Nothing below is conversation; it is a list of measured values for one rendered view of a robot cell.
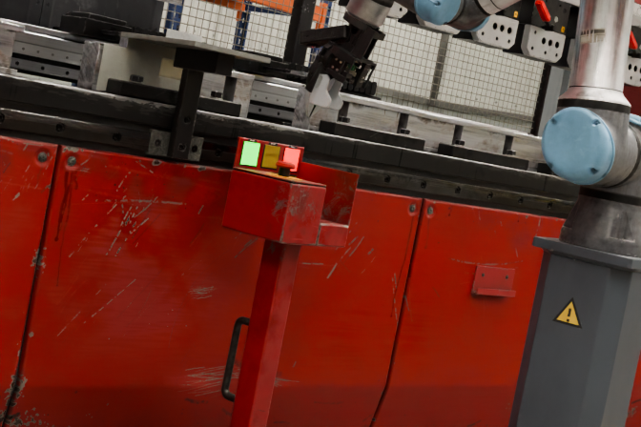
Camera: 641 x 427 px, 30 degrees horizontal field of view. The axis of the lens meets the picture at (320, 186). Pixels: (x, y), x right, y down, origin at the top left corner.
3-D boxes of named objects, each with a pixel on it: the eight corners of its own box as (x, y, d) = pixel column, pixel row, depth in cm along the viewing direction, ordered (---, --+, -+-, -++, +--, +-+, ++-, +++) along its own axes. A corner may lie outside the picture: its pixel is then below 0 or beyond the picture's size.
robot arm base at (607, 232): (660, 259, 207) (672, 203, 207) (627, 257, 195) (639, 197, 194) (580, 241, 216) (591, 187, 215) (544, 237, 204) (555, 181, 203)
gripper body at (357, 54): (340, 86, 220) (369, 28, 217) (309, 65, 225) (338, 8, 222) (363, 91, 226) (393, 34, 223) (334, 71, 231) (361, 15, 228)
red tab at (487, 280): (476, 294, 298) (482, 267, 298) (470, 292, 299) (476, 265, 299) (514, 296, 308) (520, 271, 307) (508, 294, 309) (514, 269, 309)
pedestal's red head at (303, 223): (280, 243, 224) (299, 150, 223) (220, 226, 234) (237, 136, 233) (345, 248, 239) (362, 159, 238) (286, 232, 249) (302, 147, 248)
